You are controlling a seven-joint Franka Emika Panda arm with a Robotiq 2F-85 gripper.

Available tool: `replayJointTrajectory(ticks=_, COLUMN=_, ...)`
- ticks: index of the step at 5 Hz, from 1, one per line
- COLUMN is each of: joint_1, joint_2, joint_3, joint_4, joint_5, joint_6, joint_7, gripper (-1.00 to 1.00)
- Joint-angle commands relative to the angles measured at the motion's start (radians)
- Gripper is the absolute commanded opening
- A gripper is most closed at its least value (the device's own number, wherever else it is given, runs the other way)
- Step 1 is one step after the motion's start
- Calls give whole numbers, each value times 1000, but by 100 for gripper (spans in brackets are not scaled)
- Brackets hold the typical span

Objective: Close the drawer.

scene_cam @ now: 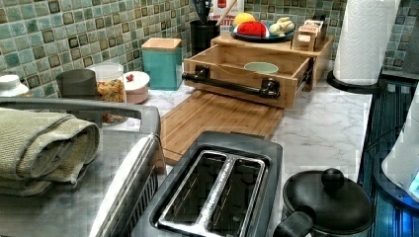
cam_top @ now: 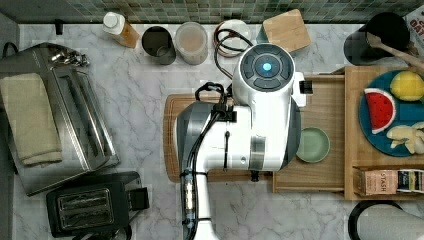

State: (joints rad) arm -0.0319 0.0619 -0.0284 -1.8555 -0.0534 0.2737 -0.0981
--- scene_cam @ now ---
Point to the wooden drawer with black handle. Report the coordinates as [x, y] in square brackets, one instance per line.
[220, 69]

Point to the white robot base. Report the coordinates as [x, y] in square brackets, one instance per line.
[401, 165]

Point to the wooden drawer cabinet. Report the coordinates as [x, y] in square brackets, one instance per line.
[321, 53]

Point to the bamboo cutting board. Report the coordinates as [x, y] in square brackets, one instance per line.
[204, 111]

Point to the black two-slot toaster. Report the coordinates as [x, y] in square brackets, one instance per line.
[223, 186]

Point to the light green bowl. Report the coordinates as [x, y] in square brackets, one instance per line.
[262, 67]

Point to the teal canister with wooden lid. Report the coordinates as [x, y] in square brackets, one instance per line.
[162, 61]

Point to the pink container with white lid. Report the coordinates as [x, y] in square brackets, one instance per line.
[136, 86]

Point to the black utensil holder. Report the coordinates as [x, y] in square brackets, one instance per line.
[202, 34]

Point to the red toy fruit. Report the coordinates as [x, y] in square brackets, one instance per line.
[253, 29]

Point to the clear jar with pasta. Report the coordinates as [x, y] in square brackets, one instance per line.
[109, 82]

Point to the yellow toy fruit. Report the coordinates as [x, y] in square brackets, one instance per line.
[242, 18]

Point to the red and white box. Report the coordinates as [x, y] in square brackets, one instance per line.
[228, 9]

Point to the cream toy bananas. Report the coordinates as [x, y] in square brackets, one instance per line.
[281, 27]

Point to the wooden tea bag box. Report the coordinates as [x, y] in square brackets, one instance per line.
[309, 36]

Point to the dark grey cup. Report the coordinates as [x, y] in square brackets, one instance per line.
[77, 84]

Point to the black paper towel holder base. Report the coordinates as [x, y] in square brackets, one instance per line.
[350, 88]

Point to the black pot with lid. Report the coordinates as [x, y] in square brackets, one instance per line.
[325, 204]

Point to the folded green towel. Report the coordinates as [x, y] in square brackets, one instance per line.
[39, 149]

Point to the white paper towel roll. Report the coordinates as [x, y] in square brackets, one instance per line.
[365, 34]

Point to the white jar lid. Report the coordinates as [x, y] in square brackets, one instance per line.
[11, 86]

